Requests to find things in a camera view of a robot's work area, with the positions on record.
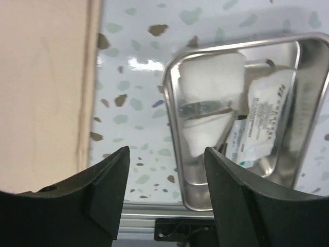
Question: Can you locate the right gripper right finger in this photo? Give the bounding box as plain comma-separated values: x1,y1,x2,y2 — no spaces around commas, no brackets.
204,147,328,246

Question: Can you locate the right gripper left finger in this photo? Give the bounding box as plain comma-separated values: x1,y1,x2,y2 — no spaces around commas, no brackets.
1,146,130,246

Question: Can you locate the green suture packet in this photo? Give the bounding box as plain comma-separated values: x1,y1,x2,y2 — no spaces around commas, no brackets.
225,119,255,169

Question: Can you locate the white gauze pad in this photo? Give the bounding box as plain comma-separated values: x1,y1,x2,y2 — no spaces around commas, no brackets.
182,112,235,157
178,53,246,103

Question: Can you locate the stainless steel tray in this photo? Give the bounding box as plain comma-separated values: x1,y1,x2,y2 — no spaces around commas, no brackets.
163,33,328,211

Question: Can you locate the beige cloth drape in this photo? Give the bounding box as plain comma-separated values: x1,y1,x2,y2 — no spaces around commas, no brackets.
1,1,101,193

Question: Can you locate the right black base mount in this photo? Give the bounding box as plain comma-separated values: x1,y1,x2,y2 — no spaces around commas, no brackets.
154,218,216,242

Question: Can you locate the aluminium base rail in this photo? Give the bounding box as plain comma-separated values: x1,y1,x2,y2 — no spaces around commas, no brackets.
117,201,215,242

